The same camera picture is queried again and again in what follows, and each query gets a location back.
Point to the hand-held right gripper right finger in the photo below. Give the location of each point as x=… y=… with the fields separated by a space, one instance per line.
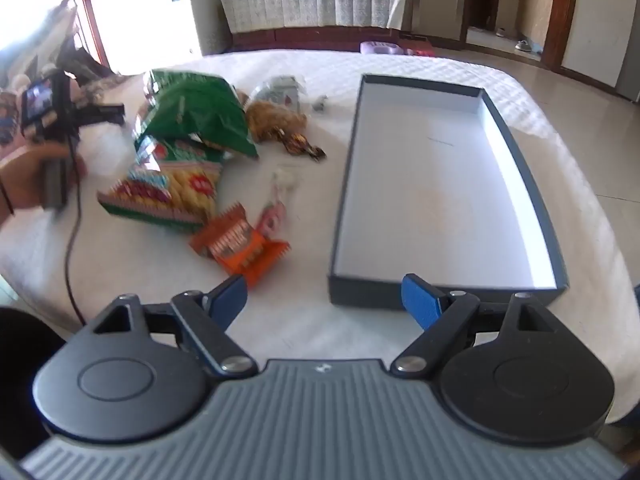
x=417 y=300

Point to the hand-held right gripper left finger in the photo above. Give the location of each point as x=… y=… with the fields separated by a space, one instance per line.
x=232 y=297

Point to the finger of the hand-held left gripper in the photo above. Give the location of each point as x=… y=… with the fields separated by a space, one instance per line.
x=105 y=112

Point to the orange snack packet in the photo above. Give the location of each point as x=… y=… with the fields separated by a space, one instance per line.
x=235 y=245

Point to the pink candy packet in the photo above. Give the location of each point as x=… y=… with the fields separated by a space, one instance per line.
x=272 y=217

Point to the green chip bag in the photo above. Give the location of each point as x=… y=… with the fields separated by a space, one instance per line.
x=197 y=110

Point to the striped prawn cracker bag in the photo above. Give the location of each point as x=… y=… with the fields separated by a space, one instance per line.
x=165 y=185

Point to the dark grey cardboard box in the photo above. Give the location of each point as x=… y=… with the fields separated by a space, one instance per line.
x=440 y=185

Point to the yellow bread snack packet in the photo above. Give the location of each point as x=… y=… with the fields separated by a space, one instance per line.
x=272 y=120

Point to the brown candy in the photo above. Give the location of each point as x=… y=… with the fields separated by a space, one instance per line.
x=300 y=142

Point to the small clear candy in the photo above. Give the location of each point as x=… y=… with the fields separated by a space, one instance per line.
x=320 y=104

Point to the person's left hand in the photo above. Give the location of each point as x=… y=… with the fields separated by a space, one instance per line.
x=25 y=175

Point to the dark patterned sofa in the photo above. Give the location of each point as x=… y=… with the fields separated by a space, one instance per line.
x=82 y=67

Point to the black wrist band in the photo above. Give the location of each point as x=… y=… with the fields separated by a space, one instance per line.
x=7 y=197

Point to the white chest freezer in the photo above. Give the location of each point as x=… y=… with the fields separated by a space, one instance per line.
x=150 y=10

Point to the dark wooden TV cabinet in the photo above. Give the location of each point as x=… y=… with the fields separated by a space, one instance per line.
x=315 y=39

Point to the sideboard with white cloth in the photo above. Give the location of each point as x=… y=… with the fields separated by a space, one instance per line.
x=310 y=5

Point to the red slippers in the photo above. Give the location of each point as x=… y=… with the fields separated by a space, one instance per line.
x=420 y=51

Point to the grey shoe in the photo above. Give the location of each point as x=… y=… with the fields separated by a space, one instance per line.
x=522 y=46

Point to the wooden kitchen counter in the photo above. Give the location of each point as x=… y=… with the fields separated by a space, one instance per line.
x=535 y=15

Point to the grey refrigerator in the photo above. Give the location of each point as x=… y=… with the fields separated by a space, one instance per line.
x=630 y=35

